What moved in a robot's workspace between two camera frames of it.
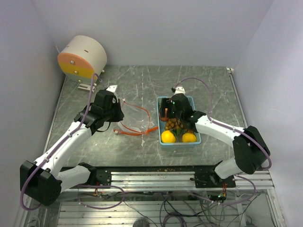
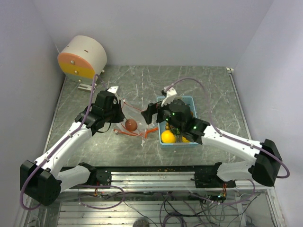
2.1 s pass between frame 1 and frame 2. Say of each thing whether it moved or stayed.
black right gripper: moved
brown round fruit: moved
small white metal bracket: stayed
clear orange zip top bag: stayed
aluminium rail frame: stayed
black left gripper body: stayed
